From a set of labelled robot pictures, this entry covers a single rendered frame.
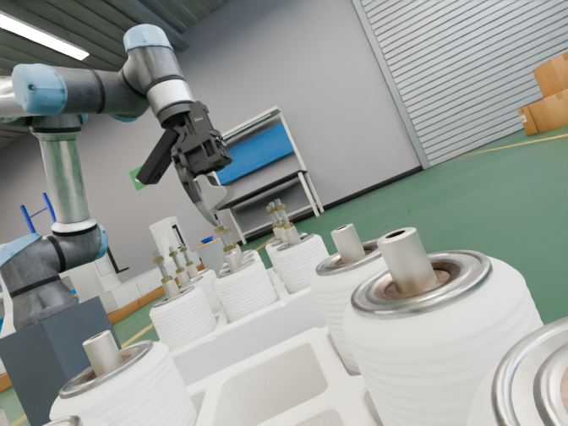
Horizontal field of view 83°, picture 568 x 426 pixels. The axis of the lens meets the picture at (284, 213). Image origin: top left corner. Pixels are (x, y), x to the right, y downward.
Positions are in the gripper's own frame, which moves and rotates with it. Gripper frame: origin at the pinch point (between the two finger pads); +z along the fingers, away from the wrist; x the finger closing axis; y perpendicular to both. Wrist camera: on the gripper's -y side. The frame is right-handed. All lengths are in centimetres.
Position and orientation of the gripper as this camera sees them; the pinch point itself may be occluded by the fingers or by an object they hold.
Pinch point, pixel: (211, 221)
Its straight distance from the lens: 59.4
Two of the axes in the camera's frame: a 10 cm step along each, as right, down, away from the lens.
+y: 9.1, -3.9, -1.6
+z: 4.0, 9.2, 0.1
